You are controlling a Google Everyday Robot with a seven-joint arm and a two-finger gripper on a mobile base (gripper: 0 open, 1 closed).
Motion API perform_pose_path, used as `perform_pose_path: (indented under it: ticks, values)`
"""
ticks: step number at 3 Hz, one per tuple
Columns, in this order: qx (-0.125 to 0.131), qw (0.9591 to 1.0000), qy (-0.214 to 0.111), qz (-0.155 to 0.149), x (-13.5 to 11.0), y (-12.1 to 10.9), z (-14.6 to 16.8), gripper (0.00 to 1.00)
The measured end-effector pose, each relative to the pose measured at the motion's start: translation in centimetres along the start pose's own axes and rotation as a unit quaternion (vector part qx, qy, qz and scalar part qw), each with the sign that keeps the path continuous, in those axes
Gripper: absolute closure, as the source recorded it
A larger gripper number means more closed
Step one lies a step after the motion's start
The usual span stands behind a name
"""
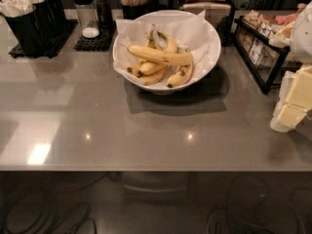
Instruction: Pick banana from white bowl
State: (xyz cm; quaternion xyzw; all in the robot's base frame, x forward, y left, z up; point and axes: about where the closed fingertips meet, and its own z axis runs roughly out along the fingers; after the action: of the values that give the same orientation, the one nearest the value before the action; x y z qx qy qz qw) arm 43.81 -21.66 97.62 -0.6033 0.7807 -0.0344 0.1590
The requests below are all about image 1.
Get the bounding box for black rubber mat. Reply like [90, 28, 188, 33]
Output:
[74, 24, 116, 52]
[9, 19, 78, 59]

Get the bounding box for short left yellow banana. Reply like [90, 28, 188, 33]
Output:
[127, 60, 166, 77]

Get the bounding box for black rear cutlery holder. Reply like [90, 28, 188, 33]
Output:
[35, 0, 66, 39]

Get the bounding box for clear salt shaker black cap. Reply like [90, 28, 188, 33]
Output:
[73, 0, 99, 39]

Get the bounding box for black floor cables right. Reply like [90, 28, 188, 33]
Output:
[206, 174, 312, 234]

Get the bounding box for white ceramic bowl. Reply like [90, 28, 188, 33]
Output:
[112, 10, 222, 95]

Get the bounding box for black floor cables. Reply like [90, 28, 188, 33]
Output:
[206, 174, 312, 234]
[0, 173, 108, 234]

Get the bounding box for black wire condiment rack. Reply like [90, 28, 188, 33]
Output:
[232, 17, 301, 94]

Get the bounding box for condiment packets in rack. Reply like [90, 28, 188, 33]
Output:
[236, 1, 312, 63]

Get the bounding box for dark pepper shaker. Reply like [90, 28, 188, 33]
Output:
[94, 0, 113, 28]

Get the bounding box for black cutlery holder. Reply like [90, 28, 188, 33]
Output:
[4, 6, 45, 57]
[35, 0, 66, 39]

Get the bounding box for black floor cables left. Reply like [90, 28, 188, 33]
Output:
[0, 173, 108, 234]

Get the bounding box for white plastic cutlery bunch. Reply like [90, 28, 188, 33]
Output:
[0, 0, 44, 18]

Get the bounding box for black rubber mat left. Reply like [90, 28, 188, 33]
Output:
[9, 19, 78, 59]

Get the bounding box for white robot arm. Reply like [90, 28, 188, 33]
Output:
[269, 1, 312, 133]

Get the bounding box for black stir stick holder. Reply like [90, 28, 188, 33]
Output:
[122, 3, 148, 20]

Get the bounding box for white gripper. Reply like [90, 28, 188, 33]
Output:
[270, 64, 312, 133]

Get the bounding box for black rubber mat centre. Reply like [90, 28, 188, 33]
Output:
[74, 24, 116, 52]

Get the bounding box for black front cutlery holder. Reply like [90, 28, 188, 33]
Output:
[4, 6, 45, 57]

